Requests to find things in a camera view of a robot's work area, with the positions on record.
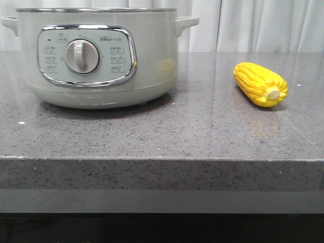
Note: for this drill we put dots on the yellow corn cob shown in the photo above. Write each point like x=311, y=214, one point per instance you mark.
x=262, y=86

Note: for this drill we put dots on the pale green electric cooking pot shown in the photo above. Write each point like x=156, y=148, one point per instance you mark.
x=138, y=50

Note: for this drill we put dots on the grey round control knob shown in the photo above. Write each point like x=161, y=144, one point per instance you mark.
x=81, y=56

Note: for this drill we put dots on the white curtain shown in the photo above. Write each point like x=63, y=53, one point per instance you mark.
x=226, y=26

